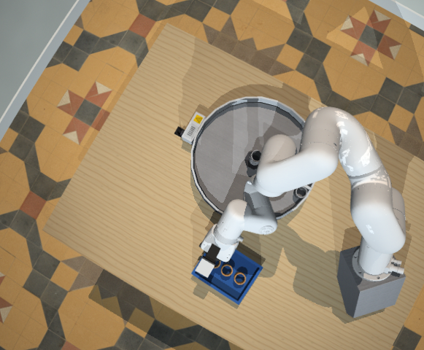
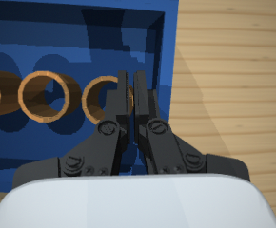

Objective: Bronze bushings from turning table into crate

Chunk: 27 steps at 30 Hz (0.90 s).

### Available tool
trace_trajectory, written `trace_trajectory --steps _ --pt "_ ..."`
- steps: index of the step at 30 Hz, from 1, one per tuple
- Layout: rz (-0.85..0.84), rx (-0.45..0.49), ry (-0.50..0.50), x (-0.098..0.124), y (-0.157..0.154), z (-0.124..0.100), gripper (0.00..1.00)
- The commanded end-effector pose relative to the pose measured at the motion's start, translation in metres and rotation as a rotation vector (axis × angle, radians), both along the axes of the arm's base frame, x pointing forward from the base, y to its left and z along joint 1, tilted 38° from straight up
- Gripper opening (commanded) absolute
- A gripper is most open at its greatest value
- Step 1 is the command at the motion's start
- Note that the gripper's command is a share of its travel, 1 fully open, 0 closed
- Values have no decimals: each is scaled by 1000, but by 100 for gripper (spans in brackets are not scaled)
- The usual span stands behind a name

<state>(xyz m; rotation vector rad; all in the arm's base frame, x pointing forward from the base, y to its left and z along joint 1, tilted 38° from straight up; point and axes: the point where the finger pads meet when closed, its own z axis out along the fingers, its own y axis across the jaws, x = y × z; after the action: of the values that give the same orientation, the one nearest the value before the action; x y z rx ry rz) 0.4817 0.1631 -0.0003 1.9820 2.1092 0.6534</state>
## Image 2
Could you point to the blue crate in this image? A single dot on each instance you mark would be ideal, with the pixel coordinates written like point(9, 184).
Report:
point(84, 39)

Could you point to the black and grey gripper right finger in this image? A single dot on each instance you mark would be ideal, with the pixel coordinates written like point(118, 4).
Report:
point(164, 152)

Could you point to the bronze bushing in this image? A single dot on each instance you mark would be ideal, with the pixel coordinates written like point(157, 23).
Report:
point(9, 85)
point(31, 96)
point(90, 102)

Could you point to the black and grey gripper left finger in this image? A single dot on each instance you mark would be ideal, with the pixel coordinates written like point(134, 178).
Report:
point(98, 155)

